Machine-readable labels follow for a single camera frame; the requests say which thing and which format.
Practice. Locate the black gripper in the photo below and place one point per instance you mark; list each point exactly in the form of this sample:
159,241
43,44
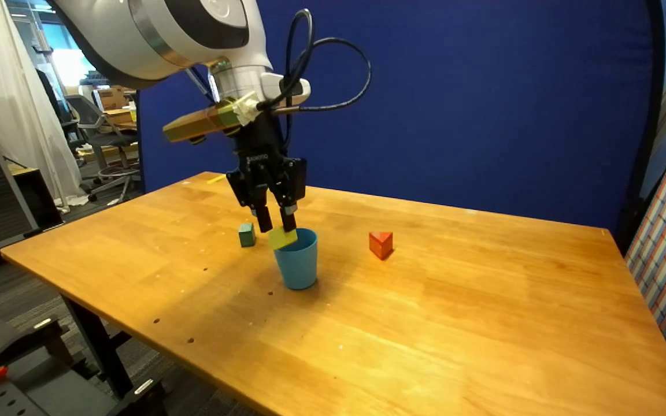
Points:
260,159

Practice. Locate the yellow wooden block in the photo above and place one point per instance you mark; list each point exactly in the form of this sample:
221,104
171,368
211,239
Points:
282,239

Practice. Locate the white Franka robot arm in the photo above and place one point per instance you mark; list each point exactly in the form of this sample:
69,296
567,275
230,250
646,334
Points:
155,32

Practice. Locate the green wooden block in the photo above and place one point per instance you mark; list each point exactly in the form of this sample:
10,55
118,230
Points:
246,236

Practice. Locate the blue plastic cup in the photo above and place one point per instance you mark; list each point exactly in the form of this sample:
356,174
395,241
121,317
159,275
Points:
298,267

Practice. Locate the red triangular wooden prism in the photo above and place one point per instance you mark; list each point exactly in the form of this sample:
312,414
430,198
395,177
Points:
379,247

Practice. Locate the office chair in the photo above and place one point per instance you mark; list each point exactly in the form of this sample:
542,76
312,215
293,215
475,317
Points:
103,146

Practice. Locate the black table leg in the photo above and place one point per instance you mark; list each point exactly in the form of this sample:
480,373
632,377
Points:
97,344

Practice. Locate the blue fabric backdrop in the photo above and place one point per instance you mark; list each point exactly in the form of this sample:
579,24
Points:
462,101

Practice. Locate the black floor equipment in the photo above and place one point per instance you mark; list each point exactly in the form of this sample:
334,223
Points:
46,385

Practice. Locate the white curtain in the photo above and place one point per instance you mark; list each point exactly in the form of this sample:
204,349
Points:
10,85

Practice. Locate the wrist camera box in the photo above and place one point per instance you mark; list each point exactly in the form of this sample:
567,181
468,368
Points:
194,124

